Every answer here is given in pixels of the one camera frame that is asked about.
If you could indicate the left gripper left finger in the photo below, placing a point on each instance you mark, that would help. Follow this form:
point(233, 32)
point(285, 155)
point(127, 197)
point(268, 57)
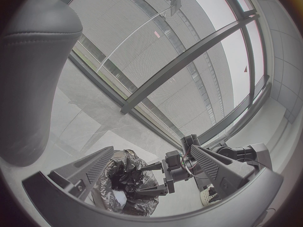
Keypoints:
point(99, 162)

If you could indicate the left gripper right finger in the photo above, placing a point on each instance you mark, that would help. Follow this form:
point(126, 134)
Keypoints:
point(208, 164)

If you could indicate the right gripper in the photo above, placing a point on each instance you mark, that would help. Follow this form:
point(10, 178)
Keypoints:
point(180, 175)

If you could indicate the black plastic bag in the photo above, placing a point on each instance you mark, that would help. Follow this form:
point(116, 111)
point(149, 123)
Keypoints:
point(127, 171)

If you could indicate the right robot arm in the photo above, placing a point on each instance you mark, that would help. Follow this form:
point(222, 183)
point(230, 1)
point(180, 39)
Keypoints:
point(236, 152)

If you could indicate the pile of clothes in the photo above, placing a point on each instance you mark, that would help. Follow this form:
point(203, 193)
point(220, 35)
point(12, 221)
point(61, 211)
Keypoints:
point(212, 193)

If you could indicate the white round basket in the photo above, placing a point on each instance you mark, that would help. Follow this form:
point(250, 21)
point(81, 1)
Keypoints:
point(207, 199)

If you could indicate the crumpled white paper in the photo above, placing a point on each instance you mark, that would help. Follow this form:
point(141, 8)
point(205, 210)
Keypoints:
point(119, 196)

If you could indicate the window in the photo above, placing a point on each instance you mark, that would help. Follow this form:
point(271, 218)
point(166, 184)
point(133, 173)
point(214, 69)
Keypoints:
point(165, 67)

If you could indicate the dark grey round chair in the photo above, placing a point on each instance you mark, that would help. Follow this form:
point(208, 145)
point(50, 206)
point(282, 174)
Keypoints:
point(30, 79)

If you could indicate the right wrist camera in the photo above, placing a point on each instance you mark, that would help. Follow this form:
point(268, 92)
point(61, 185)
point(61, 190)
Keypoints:
point(172, 158)

